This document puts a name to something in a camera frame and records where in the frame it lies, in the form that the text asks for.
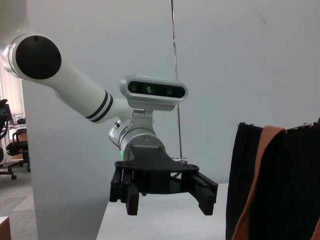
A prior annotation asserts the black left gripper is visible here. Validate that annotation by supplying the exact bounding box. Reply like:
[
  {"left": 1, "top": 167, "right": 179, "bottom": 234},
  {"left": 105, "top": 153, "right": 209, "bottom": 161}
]
[{"left": 109, "top": 143, "right": 219, "bottom": 216}]

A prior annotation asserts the black bag with orange handles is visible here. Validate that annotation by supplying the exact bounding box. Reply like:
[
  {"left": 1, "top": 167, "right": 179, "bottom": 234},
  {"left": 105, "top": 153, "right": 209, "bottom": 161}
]
[{"left": 225, "top": 117, "right": 320, "bottom": 240}]

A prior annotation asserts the white office desk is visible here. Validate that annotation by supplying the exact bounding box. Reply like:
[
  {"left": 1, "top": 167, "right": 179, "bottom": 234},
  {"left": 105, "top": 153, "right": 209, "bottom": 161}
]
[{"left": 7, "top": 123, "right": 28, "bottom": 131}]

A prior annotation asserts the brown wooden box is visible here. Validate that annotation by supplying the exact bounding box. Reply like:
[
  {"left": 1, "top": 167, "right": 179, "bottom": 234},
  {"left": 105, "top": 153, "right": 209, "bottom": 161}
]
[{"left": 0, "top": 216, "right": 12, "bottom": 240}]

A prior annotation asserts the left arm black plug cable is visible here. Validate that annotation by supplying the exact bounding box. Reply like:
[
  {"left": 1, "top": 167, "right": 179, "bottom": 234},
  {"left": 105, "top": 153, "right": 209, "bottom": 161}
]
[{"left": 169, "top": 156, "right": 190, "bottom": 181}]

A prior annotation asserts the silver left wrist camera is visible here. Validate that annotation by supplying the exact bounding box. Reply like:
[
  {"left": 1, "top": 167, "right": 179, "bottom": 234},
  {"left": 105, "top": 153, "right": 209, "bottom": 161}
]
[{"left": 119, "top": 74, "right": 189, "bottom": 112}]

